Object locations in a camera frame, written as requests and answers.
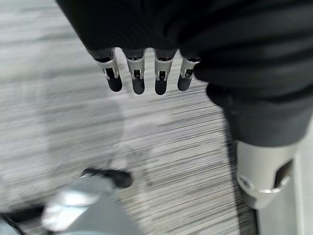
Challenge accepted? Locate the dark robot foot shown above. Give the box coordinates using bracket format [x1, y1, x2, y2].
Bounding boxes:
[82, 167, 134, 189]

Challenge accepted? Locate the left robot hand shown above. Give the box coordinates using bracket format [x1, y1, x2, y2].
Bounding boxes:
[55, 0, 313, 210]

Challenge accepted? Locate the grey striped carpet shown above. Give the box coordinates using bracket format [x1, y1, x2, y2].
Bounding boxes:
[0, 0, 260, 235]

